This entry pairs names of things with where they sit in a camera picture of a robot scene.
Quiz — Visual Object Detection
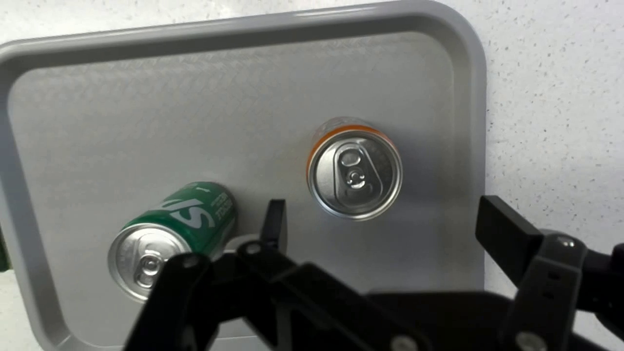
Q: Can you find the green soda can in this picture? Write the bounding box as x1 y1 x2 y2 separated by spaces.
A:
106 180 241 305

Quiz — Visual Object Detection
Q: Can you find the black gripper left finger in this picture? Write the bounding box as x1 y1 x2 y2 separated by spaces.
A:
124 199 315 351

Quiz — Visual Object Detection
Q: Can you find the orange soda can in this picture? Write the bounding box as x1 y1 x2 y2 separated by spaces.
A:
305 119 407 223

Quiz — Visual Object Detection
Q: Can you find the grey plastic tray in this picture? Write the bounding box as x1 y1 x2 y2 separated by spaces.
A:
0 0 490 351

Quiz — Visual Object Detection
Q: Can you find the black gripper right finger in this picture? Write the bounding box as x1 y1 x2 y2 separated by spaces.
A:
475 194 624 351

